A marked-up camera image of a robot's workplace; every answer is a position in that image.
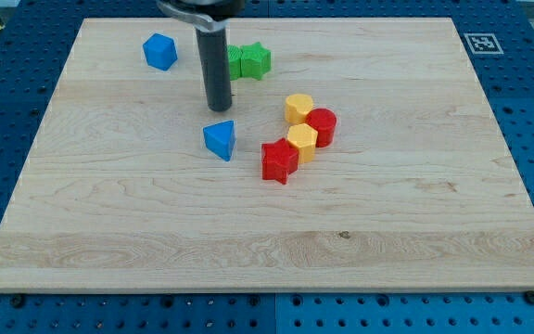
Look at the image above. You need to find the red star block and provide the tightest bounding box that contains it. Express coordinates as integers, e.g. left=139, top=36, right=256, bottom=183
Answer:
left=261, top=138, right=299, bottom=185

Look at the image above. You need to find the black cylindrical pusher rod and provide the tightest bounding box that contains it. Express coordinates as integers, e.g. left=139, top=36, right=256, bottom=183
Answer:
left=196, top=20, right=232, bottom=112

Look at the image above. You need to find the wooden board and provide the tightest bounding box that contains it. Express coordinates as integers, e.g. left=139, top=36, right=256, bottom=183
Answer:
left=0, top=18, right=534, bottom=294

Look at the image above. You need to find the yellow heart block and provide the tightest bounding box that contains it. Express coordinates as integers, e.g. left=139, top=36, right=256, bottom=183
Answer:
left=284, top=94, right=314, bottom=124

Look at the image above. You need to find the green round block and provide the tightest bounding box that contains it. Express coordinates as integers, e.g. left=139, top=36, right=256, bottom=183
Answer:
left=227, top=45, right=243, bottom=81

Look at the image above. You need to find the blue cube block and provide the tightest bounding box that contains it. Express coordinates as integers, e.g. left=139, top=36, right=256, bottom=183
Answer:
left=143, top=33, right=178, bottom=71

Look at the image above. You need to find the green star block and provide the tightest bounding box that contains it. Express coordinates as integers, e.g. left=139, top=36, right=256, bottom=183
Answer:
left=240, top=42, right=271, bottom=80

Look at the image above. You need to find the red cylinder block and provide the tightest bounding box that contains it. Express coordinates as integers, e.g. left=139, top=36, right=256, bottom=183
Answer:
left=305, top=108, right=337, bottom=148

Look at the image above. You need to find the yellow hexagon block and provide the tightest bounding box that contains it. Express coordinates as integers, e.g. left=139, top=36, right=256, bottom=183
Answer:
left=286, top=123, right=318, bottom=164

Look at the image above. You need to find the white fiducial marker tag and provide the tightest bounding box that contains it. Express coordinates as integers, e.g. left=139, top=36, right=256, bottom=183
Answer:
left=464, top=32, right=503, bottom=55

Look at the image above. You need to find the blue triangle block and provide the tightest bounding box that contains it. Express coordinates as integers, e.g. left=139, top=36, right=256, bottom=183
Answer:
left=202, top=120, right=235, bottom=161

